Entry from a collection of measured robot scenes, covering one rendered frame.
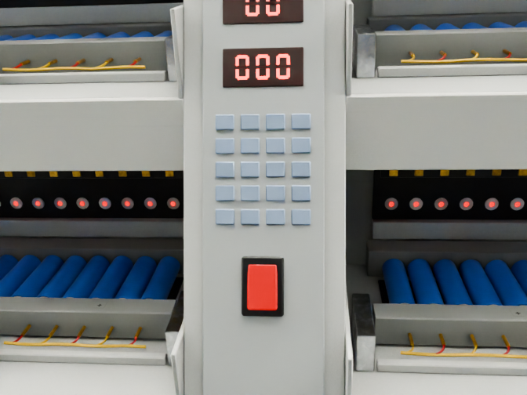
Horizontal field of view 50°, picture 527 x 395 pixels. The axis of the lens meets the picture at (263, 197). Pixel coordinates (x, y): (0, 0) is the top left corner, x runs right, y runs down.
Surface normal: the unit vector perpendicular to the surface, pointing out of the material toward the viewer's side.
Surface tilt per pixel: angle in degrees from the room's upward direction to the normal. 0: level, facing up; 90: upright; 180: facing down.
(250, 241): 90
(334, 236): 90
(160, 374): 22
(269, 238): 90
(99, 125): 113
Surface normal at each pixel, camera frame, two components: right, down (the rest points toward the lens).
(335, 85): -0.09, 0.01
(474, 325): -0.08, 0.40
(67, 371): -0.04, -0.92
